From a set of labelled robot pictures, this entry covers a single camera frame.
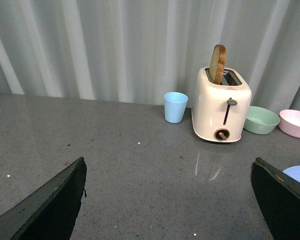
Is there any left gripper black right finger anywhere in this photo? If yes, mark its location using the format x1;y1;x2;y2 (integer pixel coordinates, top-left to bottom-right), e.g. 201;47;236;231
250;157;300;240

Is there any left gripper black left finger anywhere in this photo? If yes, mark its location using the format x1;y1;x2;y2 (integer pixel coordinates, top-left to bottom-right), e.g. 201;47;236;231
0;157;87;240

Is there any pink bowl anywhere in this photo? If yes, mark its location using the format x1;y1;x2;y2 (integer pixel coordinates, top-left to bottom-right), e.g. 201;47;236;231
278;109;300;138

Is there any green bowl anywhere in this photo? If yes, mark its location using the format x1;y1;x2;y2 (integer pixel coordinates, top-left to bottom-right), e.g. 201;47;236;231
243;106;280;135

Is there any cream toaster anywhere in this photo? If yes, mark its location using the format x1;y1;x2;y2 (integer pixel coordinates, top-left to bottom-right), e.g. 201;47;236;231
191;67;252;143

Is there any light blue cup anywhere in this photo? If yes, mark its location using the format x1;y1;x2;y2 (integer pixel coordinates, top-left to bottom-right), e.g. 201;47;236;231
164;92;188;124

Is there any bread slice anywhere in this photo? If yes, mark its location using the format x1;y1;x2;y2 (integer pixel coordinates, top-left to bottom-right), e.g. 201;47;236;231
209;44;227;85

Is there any white curtain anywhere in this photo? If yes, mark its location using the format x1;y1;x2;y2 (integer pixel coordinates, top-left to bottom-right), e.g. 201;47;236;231
0;0;300;113

